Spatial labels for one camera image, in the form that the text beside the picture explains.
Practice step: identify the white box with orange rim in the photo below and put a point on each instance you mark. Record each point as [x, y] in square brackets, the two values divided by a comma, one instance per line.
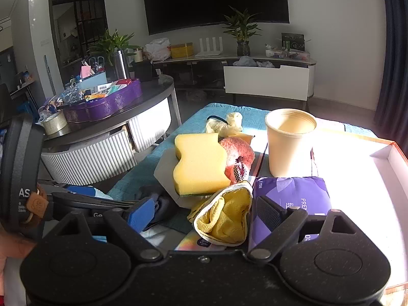
[366, 197]

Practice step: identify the purple tin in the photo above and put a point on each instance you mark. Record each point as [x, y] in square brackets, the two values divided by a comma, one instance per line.
[102, 108]

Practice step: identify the purple tissue pack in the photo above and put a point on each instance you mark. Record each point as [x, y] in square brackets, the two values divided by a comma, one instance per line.
[287, 194]

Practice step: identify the pile of small cartons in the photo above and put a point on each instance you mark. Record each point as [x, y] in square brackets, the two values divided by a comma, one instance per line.
[108, 87]

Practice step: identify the light grey plastic bag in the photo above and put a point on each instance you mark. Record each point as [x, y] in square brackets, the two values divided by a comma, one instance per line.
[265, 64]

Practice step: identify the crinkled clear plastic wrap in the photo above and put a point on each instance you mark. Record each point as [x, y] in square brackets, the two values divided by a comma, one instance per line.
[71, 94]

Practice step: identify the yellow tin box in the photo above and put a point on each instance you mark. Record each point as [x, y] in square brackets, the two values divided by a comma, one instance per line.
[181, 51]

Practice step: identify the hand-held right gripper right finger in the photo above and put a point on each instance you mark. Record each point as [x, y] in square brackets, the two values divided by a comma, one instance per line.
[271, 213]

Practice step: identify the green and black carton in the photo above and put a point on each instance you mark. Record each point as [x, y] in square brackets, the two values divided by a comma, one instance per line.
[292, 41]

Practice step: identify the shiny packet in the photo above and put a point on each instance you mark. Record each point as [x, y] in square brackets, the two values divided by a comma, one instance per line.
[191, 244]

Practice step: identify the white plastic bag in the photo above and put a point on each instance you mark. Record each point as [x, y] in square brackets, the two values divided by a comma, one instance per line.
[157, 49]

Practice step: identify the candle jar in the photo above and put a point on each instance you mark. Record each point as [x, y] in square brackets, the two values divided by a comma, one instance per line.
[137, 55]

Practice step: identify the scissors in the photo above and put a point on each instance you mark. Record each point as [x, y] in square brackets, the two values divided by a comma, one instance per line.
[95, 62]

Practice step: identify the round coffee table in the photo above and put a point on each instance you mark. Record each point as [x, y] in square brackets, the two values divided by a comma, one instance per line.
[153, 92]

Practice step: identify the green bamboo plant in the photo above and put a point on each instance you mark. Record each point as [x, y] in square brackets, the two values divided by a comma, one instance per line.
[114, 41]

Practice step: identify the clear plastic box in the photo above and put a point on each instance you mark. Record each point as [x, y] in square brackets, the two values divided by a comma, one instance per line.
[299, 55]

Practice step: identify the black television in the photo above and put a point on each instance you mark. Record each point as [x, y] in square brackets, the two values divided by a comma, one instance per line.
[216, 0]

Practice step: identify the tape roll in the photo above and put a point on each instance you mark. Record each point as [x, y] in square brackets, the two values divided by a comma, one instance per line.
[54, 123]

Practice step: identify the potted plant in dark vase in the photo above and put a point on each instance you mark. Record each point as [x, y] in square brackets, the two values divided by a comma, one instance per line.
[242, 28]

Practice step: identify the beige paper cup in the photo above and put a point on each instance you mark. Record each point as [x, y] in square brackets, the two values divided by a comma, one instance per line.
[287, 146]

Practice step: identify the black box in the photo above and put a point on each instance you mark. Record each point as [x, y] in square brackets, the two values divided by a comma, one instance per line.
[142, 70]

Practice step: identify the black door frame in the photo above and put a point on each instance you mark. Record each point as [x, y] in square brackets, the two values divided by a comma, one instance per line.
[78, 3]

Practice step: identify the light blue organizer box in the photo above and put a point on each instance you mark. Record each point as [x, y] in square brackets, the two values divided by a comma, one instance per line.
[94, 81]

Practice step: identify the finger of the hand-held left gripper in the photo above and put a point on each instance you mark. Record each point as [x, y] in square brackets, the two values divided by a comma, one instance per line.
[95, 202]

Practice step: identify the steel thermos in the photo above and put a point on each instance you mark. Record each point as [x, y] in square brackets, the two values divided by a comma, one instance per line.
[121, 65]

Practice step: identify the grey cloth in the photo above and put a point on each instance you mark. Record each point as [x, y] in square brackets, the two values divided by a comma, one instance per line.
[244, 61]

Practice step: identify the person's left hand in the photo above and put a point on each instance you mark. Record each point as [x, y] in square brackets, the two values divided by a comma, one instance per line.
[9, 245]

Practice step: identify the white router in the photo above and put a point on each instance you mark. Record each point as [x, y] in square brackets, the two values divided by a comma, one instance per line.
[208, 49]

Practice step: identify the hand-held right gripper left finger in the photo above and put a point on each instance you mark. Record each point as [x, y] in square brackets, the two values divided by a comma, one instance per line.
[140, 216]

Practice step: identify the white drawer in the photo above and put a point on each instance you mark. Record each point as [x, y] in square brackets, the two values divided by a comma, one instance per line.
[264, 81]

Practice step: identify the pink notepad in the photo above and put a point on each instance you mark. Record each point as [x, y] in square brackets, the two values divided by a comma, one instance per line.
[85, 71]

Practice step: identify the television cabinet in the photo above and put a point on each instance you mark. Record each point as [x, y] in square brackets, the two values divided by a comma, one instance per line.
[204, 62]

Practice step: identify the yellow microfiber cloth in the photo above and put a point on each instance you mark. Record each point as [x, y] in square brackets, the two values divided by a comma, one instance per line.
[228, 216]

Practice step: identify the navy blue cloth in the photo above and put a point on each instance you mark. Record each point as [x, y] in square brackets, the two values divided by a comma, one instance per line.
[162, 204]

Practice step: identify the small white bottle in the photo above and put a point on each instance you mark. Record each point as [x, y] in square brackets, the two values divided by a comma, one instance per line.
[270, 51]

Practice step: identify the dark blue curtain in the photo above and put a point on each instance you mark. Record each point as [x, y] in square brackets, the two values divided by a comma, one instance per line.
[393, 54]

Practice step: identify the yellow sponge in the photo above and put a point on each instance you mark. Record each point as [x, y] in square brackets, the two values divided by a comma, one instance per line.
[197, 162]

